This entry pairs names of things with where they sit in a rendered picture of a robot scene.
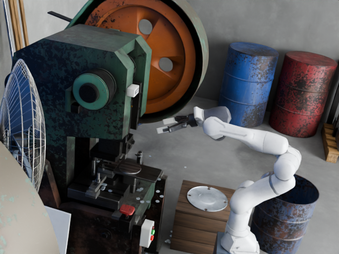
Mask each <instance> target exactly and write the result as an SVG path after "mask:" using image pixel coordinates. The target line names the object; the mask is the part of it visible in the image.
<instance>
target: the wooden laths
mask: <svg viewBox="0 0 339 254"><path fill-rule="evenodd" d="M2 1H3V8H4V14H5V21H6V27H7V33H8V40H9V46H10V52H11V58H12V62H13V55H14V52H13V46H12V39H11V33H10V27H9V20H8V13H7V7H6V0H2ZM8 3H9V10H10V16H11V23H12V30H13V36H14V43H15V49H16V51H18V50H20V49H22V48H23V41H22V35H21V28H20V21H19V14H18V7H17V0H8ZM19 7H20V14H21V21H22V28H23V35H24V42H25V47H26V46H28V45H29V39H28V32H27V25H26V18H25V10H24V3H23V0H19Z"/></svg>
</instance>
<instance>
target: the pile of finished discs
mask: <svg viewBox="0 0 339 254"><path fill-rule="evenodd" d="M188 195H191V196H188ZM187 199H188V201H189V202H190V204H191V205H193V206H194V207H196V208H198V209H200V210H203V211H205V210H204V209H207V210H206V211H208V212H216V211H220V210H223V209H224V208H225V207H226V206H227V203H224V202H228V199H227V197H226V196H225V194H223V193H222V192H221V191H219V190H217V189H215V188H212V187H211V188H210V190H208V187H207V186H198V187H194V188H192V189H191V190H189V191H188V194H187Z"/></svg>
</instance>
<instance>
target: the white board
mask: <svg viewBox="0 0 339 254"><path fill-rule="evenodd" d="M45 208H46V211H47V213H48V215H49V218H50V220H51V223H52V226H53V229H54V232H55V235H56V239H57V242H58V245H59V250H60V254H66V251H67V243H68V235H69V228H70V220H71V214H70V213H67V212H63V211H60V210H57V209H54V208H50V207H47V206H45Z"/></svg>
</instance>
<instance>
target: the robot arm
mask: <svg viewBox="0 0 339 254"><path fill-rule="evenodd" d="M230 120H231V114H230V111H229V109H228V108H226V107H225V106H219V107H214V108H211V109H204V110H203V109H200V108H198V107H194V113H190V114H189V115H177V116H176V117H172V118H168V119H163V124H169V123H174V122H178V123H177V124H174V125H171V126H165V127H161V128H157V129H156V130H157V133H158V134H160V133H165V132H169V133H171V132H174V131H177V130H180V129H183V128H186V127H187V125H190V126H191V127H195V126H199V127H201V126H202V127H203V131H204V133H206V134H207V135H208V136H210V137H211V138H212V139H214V140H215V141H221V140H223V139H224V138H225V137H230V138H234V139H237V140H240V141H241V142H243V143H245V144H246V145H247V146H248V147H250V148H251V149H253V150H255V151H258V152H262V153H265V154H271V155H274V156H276V158H277V160H276V162H275V163H274V174H273V175H270V176H267V177H265V178H262V179H260V180H257V181H256V182H253V181H250V180H246V181H244V182H243V183H241V184H240V185H239V186H238V188H237V189H236V191H235V192H234V194H233V195H232V197H231V200H230V209H231V211H230V215H229V220H228V221H227V224H226V227H225V232H224V235H223V237H222V238H221V246H222V247H223V248H224V249H225V250H227V251H228V252H229V253H230V254H259V244H258V242H257V241H256V237H255V235H254V234H253V233H252V232H251V231H250V227H249V226H248V222H249V218H250V214H251V212H252V209H253V207H255V206H257V205H258V204H260V203H262V202H263V201H266V200H269V199H271V198H274V197H277V196H279V195H281V194H283V193H285V192H287V191H289V190H290V189H292V188H293V187H294V186H295V178H294V176H293V175H294V174H295V172H296V171H297V170H298V168H299V165H300V162H301V154H300V152H299V151H298V150H296V149H295V148H293V147H291V146H290V145H289V144H288V140H287V139H286V138H285V137H282V136H280V135H278V134H275V133H271V132H268V131H261V130H254V129H248V128H242V127H239V126H236V125H232V124H229V122H230Z"/></svg>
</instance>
